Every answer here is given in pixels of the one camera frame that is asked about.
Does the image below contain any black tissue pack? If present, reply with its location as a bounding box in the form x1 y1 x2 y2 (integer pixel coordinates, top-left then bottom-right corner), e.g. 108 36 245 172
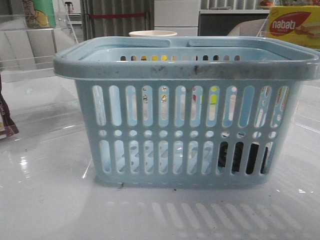
218 142 269 175

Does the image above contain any light blue plastic basket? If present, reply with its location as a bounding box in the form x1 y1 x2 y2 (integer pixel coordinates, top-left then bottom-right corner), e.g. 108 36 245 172
52 35 320 189

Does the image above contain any white refrigerator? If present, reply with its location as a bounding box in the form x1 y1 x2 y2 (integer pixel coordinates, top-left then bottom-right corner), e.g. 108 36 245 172
154 0 201 36

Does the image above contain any red barrier tape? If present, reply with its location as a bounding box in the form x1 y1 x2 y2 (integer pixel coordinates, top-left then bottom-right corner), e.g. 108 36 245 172
89 12 146 19

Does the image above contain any clear acrylic left shelf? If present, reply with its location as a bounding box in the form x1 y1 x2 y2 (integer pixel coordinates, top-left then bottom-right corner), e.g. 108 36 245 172
0 14 83 146

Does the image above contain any maroon almond biscuit packet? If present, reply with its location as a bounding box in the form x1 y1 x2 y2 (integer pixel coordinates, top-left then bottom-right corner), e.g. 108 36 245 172
0 83 19 141

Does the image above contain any plate of fruit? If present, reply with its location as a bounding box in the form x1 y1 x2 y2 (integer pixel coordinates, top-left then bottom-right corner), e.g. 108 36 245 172
258 0 274 10

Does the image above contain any yellow nabati wafer box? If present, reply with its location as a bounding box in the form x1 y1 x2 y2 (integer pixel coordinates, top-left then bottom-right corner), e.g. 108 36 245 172
265 5 320 50

